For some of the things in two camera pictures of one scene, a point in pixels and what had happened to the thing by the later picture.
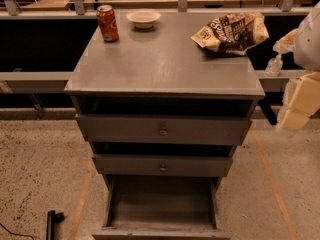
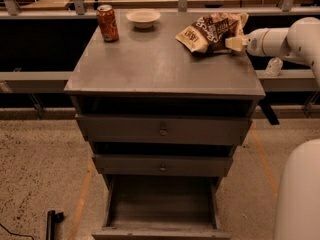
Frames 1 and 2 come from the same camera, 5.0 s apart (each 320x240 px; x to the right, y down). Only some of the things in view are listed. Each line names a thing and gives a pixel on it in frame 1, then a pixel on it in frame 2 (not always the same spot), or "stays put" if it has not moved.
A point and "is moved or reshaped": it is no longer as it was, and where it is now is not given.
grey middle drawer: x=162 y=165 stays put
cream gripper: x=308 y=42 to x=254 y=42
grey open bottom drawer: x=161 y=207 stays put
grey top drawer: x=163 y=129 stays put
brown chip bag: x=233 y=33 is moved or reshaped
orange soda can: x=108 y=23 stays put
